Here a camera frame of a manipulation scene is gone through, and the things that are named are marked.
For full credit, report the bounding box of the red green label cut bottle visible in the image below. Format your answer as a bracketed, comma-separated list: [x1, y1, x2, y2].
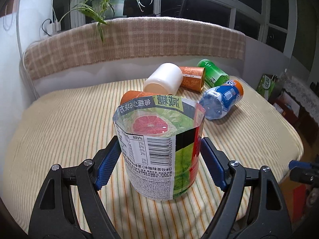
[113, 95, 205, 201]

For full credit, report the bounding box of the blue orange cut bottle cup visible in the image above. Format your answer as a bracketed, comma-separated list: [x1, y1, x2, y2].
[199, 80, 244, 120]

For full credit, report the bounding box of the green cut bottle cup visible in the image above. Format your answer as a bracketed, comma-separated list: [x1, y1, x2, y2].
[197, 59, 229, 87]

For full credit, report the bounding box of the far orange paper cup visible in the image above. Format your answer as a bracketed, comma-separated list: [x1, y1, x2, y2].
[179, 66, 206, 93]

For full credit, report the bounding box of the orange paper cup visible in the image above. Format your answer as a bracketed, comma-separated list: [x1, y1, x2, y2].
[120, 91, 159, 105]
[179, 66, 206, 93]

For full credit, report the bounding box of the near orange paper cup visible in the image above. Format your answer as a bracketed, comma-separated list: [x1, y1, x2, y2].
[120, 91, 159, 105]

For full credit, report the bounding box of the white plastic cup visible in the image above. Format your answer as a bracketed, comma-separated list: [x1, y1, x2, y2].
[143, 63, 183, 95]

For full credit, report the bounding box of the red cardboard box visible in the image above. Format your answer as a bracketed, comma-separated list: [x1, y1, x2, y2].
[273, 90, 301, 125]

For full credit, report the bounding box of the white lace cloth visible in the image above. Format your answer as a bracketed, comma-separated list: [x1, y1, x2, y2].
[281, 69, 319, 124]

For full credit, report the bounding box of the striped yellow table cloth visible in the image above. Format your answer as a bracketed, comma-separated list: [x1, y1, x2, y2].
[1, 79, 304, 238]

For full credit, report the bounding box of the green white paper bag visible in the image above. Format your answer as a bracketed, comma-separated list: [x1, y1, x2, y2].
[256, 74, 278, 100]

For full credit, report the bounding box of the plaid beige sill cloth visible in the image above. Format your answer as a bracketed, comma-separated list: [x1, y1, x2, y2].
[24, 17, 246, 80]

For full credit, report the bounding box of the white power strip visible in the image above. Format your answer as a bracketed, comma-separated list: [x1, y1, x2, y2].
[46, 21, 61, 36]

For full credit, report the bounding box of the green potted spider plant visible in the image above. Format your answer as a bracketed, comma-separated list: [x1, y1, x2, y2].
[61, 0, 146, 42]

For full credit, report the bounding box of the white hanging cable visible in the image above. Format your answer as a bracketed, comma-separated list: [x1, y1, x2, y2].
[2, 0, 41, 100]

